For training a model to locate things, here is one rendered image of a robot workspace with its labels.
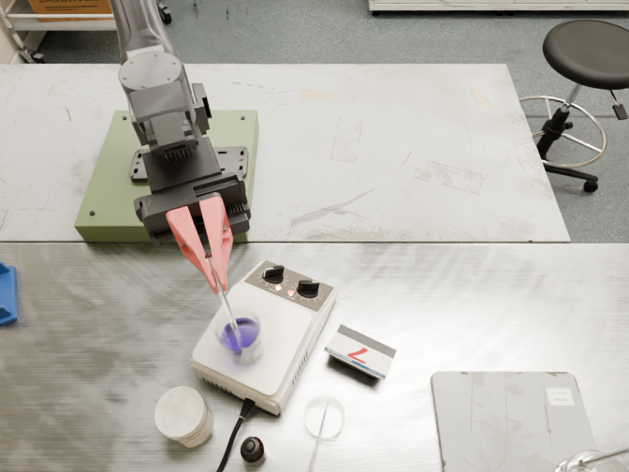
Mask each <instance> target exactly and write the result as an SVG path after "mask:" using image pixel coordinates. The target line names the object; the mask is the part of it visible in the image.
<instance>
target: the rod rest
mask: <svg viewBox="0 0 629 472"><path fill-rule="evenodd" d="M17 320H18V304H17V276H16V268H15V267H14V266H13V265H9V266H7V265H6V264H5V263H4V262H3V261H2V260H0V326H3V325H6V324H8V323H11V322H14V321H17Z"/></svg>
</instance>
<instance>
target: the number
mask: <svg viewBox="0 0 629 472"><path fill-rule="evenodd" d="M328 348H330V349H332V350H334V351H337V352H339V353H341V354H343V355H345V356H346V357H348V358H350V359H352V360H354V361H357V362H359V363H361V364H363V365H365V366H367V367H370V368H372V369H374V370H375V371H377V372H379V373H381V374H383V375H384V374H385V373H386V370H387V369H388V365H389V363H390V361H391V359H388V358H386V357H384V356H382V355H380V354H378V353H376V352H374V351H372V350H369V349H368V348H366V347H363V346H361V345H359V344H357V343H355V342H352V341H350V340H348V339H346V338H344V337H342V336H341V335H339V334H337V335H336V336H335V337H334V339H333V340H332V341H331V343H330V344H329V346H328Z"/></svg>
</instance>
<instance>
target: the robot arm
mask: <svg viewBox="0 0 629 472"><path fill-rule="evenodd" d="M109 2H110V7H111V11H112V14H113V17H114V20H115V24H116V29H117V34H118V39H119V46H120V57H121V59H120V65H121V67H120V69H119V72H118V79H119V81H120V84H121V85H122V87H123V90H124V93H125V96H126V98H127V103H128V108H129V113H130V118H131V123H132V126H133V127H134V129H135V131H136V134H137V136H138V138H139V142H140V144H141V146H144V145H149V148H150V149H138V150H137V151H136V152H135V153H134V157H133V161H132V165H131V169H130V172H129V177H130V179H131V181H132V182H134V183H148V182H149V186H150V189H151V193H152V194H150V195H147V196H143V197H139V198H136V199H135V200H134V207H135V212H136V215H137V217H138V219H139V221H140V222H142V223H143V225H144V227H145V228H146V230H147V231H148V234H149V238H150V241H151V242H152V244H153V246H154V247H160V243H163V242H167V241H170V240H173V239H176V241H177V243H178V245H179V247H180V248H181V250H182V253H183V255H184V256H185V257H186V258H187V259H188V260H189V261H190V262H191V263H192V264H193V265H194V266H196V267H197V268H198V269H199V270H200V271H201V272H202V273H203V274H204V276H205V278H206V279H207V281H208V283H209V285H210V287H211V288H212V291H213V293H214V294H218V293H219V292H218V289H217V286H216V284H215V282H214V279H213V277H212V274H211V272H210V269H209V266H208V264H207V261H206V259H205V252H204V249H203V246H202V245H205V244H208V243H209V244H210V246H211V250H212V256H213V260H214V263H215V265H216V268H217V271H218V273H219V275H218V276H219V279H220V282H221V285H222V288H223V291H227V263H228V259H229V255H230V250H231V246H232V243H233V237H232V236H235V235H238V234H241V233H244V232H247V231H248V230H249V229H250V225H249V220H250V219H251V217H252V216H251V211H250V207H249V205H248V201H247V197H246V187H245V182H244V180H243V179H245V178H246V177H247V170H248V155H249V153H248V148H247V147H245V146H220V147H212V144H211V141H210V139H209V137H204V138H202V137H203V136H202V135H207V131H206V130H210V125H209V122H208V119H211V118H212V113H211V109H210V105H209V101H208V98H207V95H206V92H205V89H204V86H203V83H202V82H201V83H196V82H194V83H191V86H192V89H193V93H194V96H193V94H192V90H191V87H190V84H189V80H188V78H187V74H186V71H185V68H184V64H183V63H181V60H180V56H179V54H178V53H177V51H176V50H175V49H174V47H173V45H172V43H171V42H170V40H169V38H168V35H167V33H166V30H165V28H164V26H163V23H162V21H161V19H160V15H159V12H158V9H157V5H156V3H155V0H109ZM194 97H195V100H196V102H197V104H196V103H195V100H194Z"/></svg>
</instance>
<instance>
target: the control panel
mask: <svg viewBox="0 0 629 472"><path fill-rule="evenodd" d="M273 266H278V265H277V264H275V263H272V262H270V261H267V260H265V261H264V262H263V263H262V264H261V265H260V266H259V267H258V268H257V269H255V270H254V271H253V272H252V273H251V274H250V275H249V276H248V277H247V278H246V279H245V280H244V281H243V282H245V283H247V284H249V285H252V286H254V287H257V288H261V289H263V290H265V291H268V292H269V293H272V294H274V295H276V296H279V297H281V298H284V299H286V300H288V301H291V302H294V303H296V304H298V305H301V306H303V307H306V308H308V309H311V310H313V311H315V312H318V311H319V310H320V308H321V307H322V305H323V304H324V302H325V301H326V299H327V298H328V296H329V295H330V293H331V292H332V291H333V289H334V287H332V286H329V285H327V284H324V283H322V282H321V283H320V287H319V290H318V295H317V296H316V297H315V298H304V297H302V296H300V295H299V293H298V292H297V286H298V284H299V281H300V280H314V279H313V278H310V277H308V276H305V275H303V274H300V273H296V272H294V271H291V270H289V269H287V268H285V269H284V274H283V276H284V281H283V282H282V283H279V284H271V283H268V282H266V281H265V280H264V279H263V277H262V274H263V273H264V272H265V269H266V268H269V267H273ZM276 286H280V287H281V289H277V288H276ZM288 291H293V292H294V294H288Z"/></svg>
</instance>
